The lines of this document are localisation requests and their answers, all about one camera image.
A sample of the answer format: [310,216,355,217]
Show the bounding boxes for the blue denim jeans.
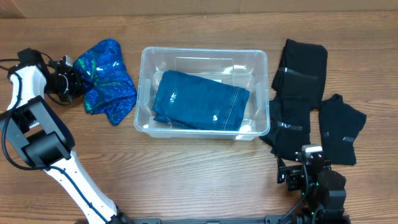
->
[152,70,250,131]

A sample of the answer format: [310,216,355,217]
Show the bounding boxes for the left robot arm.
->
[1,48,132,223]

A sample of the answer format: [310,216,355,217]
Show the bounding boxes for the sparkly blue garment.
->
[73,39,137,126]

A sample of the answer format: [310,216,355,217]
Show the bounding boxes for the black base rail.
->
[131,215,282,224]

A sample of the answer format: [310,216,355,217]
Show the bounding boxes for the clear plastic storage bin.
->
[134,47,271,141]

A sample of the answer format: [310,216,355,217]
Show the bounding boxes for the black garment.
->
[319,94,367,166]
[272,39,328,110]
[261,96,311,161]

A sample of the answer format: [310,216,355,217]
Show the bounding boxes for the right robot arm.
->
[277,152,351,224]

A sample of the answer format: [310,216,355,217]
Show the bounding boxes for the black folded garment top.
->
[272,39,328,110]

